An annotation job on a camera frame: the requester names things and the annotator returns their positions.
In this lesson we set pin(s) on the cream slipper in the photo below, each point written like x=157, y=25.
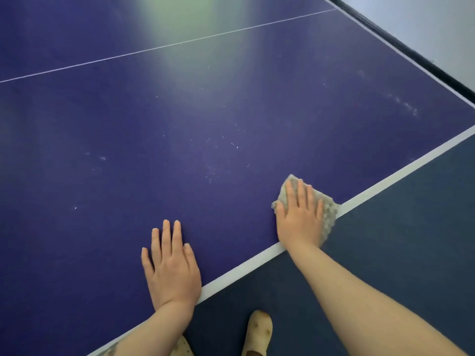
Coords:
x=258, y=329
x=183, y=347

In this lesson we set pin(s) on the cream right slipper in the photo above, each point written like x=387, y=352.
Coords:
x=258, y=329

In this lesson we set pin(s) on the blue table tennis table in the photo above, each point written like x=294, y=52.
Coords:
x=185, y=107

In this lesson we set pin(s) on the person's right hand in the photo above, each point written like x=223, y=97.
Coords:
x=300, y=226

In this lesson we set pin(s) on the cream left slipper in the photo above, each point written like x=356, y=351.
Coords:
x=183, y=347

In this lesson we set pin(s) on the person's left forearm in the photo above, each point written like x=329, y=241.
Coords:
x=156, y=333

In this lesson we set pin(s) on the grey cleaning cloth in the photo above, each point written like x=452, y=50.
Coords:
x=329, y=215

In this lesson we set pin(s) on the person's right forearm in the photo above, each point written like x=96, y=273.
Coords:
x=363, y=304

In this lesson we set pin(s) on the person's left hand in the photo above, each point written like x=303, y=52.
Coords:
x=172, y=274

